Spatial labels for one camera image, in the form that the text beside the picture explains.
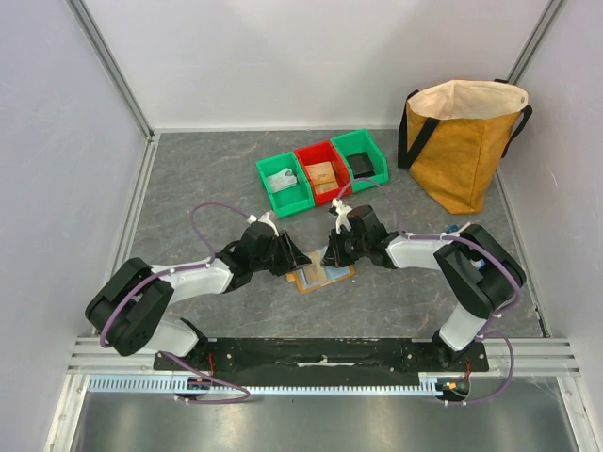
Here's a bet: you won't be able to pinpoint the mustard tote bag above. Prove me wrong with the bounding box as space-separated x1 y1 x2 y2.
397 79 533 215

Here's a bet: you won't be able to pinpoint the orange leather card holder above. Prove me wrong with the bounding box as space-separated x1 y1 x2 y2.
285 247 355 294

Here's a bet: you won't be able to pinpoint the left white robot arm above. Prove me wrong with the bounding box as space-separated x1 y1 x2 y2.
85 221 311 370

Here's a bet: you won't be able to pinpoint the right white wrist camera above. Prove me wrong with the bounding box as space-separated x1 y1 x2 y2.
329 198 351 234

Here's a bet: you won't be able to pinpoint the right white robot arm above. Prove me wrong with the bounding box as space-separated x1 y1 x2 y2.
322 199 526 371

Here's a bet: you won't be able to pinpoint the right green plastic bin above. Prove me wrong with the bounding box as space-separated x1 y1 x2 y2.
331 129 390 184

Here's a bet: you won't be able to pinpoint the brown cards in red bin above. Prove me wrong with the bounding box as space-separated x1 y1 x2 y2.
305 161 339 195

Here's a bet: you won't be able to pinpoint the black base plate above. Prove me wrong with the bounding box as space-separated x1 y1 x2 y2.
183 338 489 388

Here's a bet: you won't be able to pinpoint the black wallet in bin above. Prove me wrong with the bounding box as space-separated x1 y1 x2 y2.
347 152 383 179

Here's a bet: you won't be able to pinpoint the purple cable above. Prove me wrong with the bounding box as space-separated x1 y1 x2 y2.
98 201 252 405
334 177 524 407

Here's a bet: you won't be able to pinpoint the green plastic bin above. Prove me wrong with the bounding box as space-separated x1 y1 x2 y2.
256 152 315 219
331 129 390 184

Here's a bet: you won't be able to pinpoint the red plastic bin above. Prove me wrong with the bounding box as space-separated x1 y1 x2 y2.
294 140 351 205

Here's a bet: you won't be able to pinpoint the blue razor package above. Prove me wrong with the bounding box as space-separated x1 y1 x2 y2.
444 222 472 235

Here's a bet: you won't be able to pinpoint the left green plastic bin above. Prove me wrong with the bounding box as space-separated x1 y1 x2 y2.
256 152 315 219

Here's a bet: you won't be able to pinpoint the slotted cable duct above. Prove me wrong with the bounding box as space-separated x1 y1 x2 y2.
88 374 448 396

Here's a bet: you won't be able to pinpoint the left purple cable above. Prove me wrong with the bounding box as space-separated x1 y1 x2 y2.
98 201 252 405

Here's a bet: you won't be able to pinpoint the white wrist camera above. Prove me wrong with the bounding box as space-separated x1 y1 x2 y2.
329 198 351 234
247 210 279 236

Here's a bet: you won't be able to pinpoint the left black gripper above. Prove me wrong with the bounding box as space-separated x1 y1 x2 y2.
252 229 311 277

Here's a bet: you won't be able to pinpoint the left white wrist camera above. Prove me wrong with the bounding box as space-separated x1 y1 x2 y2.
247 210 279 236

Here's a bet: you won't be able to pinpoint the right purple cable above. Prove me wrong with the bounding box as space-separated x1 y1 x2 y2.
334 177 524 407

